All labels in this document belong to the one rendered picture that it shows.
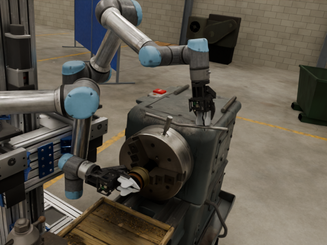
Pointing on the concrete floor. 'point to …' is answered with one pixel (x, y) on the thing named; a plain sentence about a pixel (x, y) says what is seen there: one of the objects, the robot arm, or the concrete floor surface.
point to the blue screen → (92, 33)
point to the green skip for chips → (312, 95)
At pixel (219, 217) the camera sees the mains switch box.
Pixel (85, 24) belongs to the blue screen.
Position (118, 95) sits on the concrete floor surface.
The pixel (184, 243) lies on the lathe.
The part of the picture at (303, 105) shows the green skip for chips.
